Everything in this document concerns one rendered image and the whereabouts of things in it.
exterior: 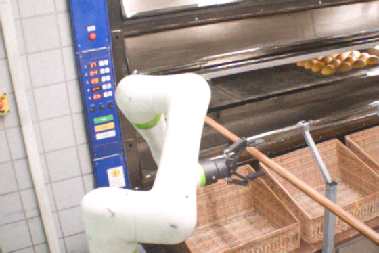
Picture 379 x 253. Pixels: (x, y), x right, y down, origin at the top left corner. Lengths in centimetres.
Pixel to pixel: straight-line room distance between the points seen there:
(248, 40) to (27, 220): 138
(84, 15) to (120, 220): 115
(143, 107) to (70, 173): 97
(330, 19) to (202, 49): 79
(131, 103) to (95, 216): 39
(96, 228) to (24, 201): 117
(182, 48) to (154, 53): 14
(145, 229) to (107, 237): 11
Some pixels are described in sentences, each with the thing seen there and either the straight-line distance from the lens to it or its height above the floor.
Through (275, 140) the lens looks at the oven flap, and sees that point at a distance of 273.
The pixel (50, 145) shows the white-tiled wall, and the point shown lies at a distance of 230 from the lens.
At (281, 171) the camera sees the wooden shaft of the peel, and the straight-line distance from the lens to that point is 185.
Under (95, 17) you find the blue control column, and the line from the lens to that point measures 218.
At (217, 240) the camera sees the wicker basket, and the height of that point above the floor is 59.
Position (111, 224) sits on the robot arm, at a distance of 123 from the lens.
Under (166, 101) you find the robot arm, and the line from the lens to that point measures 144.
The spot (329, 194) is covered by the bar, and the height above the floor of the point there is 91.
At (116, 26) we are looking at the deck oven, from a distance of 224.
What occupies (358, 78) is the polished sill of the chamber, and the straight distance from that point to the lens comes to 303.
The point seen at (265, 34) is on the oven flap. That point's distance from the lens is 257.
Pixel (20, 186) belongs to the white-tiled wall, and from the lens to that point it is 236.
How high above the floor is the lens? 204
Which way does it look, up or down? 21 degrees down
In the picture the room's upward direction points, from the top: 5 degrees counter-clockwise
